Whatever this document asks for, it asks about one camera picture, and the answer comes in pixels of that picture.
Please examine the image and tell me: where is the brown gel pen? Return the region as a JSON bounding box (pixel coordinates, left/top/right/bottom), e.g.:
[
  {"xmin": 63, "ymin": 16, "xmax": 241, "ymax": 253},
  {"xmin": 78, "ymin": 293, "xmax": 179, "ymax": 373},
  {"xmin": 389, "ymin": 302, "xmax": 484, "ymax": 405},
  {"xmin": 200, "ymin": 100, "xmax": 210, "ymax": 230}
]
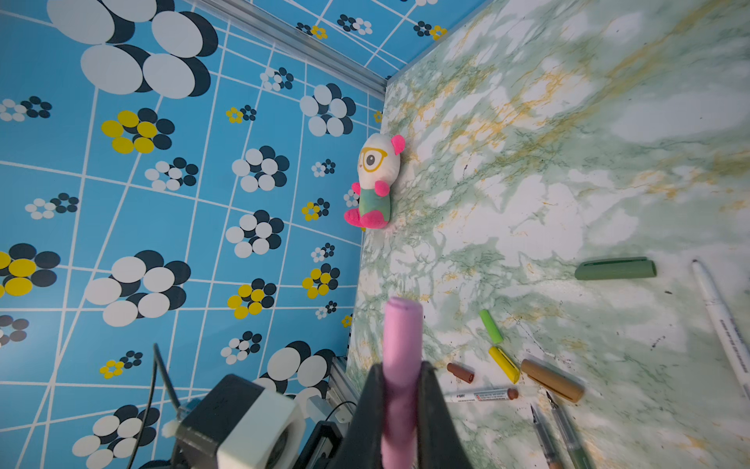
[{"xmin": 529, "ymin": 405, "xmax": 564, "ymax": 469}]

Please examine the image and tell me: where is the dark green pen cap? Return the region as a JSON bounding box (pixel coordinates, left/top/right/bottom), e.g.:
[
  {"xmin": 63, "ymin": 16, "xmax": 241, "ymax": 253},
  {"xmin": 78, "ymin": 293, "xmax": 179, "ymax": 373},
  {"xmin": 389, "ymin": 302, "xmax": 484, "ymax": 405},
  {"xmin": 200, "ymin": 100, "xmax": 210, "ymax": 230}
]
[{"xmin": 574, "ymin": 257, "xmax": 657, "ymax": 281}]

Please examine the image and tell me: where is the yellow pen cap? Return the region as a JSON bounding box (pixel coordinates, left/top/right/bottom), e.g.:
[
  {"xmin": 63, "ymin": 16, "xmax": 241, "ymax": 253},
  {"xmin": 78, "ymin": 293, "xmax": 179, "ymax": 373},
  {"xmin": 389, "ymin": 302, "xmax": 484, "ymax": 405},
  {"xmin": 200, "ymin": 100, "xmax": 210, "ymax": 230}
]
[{"xmin": 488, "ymin": 346, "xmax": 521, "ymax": 384}]

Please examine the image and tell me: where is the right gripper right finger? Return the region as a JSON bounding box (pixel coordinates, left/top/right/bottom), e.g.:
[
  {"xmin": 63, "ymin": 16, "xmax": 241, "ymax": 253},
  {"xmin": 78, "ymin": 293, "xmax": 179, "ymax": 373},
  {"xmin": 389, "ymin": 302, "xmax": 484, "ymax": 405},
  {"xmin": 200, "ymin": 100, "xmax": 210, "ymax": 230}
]
[{"xmin": 417, "ymin": 362, "xmax": 473, "ymax": 469}]

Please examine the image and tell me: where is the white pink plush toy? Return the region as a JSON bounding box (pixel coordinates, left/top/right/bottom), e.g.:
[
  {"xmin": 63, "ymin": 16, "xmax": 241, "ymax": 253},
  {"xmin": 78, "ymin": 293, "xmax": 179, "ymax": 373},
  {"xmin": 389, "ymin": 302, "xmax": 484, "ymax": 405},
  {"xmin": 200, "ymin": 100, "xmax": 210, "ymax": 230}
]
[{"xmin": 345, "ymin": 133, "xmax": 406, "ymax": 230}]

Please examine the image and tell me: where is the green gel pen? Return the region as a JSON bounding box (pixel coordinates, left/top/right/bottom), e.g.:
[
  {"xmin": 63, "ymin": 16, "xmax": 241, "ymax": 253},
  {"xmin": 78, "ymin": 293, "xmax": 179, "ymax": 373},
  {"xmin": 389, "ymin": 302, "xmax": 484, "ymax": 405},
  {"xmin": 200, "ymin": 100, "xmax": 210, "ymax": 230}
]
[{"xmin": 545, "ymin": 392, "xmax": 595, "ymax": 469}]

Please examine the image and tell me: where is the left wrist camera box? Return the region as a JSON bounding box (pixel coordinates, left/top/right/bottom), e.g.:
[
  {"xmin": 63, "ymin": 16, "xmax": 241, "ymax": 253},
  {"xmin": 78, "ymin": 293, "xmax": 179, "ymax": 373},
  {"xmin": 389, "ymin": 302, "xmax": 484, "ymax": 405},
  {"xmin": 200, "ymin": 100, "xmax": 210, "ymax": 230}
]
[{"xmin": 175, "ymin": 374, "xmax": 306, "ymax": 469}]

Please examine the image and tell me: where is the white pen yellow tip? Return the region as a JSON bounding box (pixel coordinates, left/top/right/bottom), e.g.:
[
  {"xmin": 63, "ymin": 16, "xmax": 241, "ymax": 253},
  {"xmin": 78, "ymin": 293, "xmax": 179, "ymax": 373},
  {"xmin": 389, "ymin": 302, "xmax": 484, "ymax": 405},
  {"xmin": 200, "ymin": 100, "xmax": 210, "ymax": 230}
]
[{"xmin": 691, "ymin": 259, "xmax": 749, "ymax": 399}]

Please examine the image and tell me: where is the light green pen cap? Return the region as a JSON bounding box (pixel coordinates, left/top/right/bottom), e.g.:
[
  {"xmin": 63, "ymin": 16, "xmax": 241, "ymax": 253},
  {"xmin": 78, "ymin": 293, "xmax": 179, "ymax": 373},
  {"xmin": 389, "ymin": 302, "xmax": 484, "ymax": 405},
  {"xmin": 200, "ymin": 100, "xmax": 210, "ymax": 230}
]
[{"xmin": 480, "ymin": 310, "xmax": 504, "ymax": 345}]

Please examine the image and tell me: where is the tan brown pen cap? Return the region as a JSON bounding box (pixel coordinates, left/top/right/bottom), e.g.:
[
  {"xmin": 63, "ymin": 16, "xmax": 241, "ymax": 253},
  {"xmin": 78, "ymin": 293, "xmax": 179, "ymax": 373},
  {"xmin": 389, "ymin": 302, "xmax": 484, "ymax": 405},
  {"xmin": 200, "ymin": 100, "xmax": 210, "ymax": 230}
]
[{"xmin": 521, "ymin": 359, "xmax": 585, "ymax": 403}]

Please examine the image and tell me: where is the white pen brown tip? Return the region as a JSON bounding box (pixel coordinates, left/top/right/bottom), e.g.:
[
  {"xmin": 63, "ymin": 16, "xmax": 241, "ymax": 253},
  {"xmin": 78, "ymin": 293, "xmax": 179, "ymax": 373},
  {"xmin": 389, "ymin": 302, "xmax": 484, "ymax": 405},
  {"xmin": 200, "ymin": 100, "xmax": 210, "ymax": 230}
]
[{"xmin": 445, "ymin": 388, "xmax": 520, "ymax": 403}]

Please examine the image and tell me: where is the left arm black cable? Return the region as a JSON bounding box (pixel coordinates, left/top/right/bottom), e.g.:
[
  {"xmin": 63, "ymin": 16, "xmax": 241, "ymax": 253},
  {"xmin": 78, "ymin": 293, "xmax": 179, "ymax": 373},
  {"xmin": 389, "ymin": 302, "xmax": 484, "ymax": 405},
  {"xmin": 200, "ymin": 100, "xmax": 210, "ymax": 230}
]
[{"xmin": 125, "ymin": 343, "xmax": 183, "ymax": 469}]

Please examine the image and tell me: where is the dark brown pen cap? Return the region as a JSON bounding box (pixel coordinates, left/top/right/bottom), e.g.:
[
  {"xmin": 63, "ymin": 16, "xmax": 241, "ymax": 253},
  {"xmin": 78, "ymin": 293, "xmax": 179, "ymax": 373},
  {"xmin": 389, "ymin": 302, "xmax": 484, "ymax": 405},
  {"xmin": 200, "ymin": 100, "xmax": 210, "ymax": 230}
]
[{"xmin": 446, "ymin": 362, "xmax": 475, "ymax": 384}]

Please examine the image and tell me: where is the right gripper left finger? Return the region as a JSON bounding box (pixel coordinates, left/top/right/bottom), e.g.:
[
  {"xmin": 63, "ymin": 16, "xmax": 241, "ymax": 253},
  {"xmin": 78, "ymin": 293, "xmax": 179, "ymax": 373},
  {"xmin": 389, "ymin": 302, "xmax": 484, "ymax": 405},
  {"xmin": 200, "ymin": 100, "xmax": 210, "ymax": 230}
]
[{"xmin": 328, "ymin": 363, "xmax": 385, "ymax": 469}]

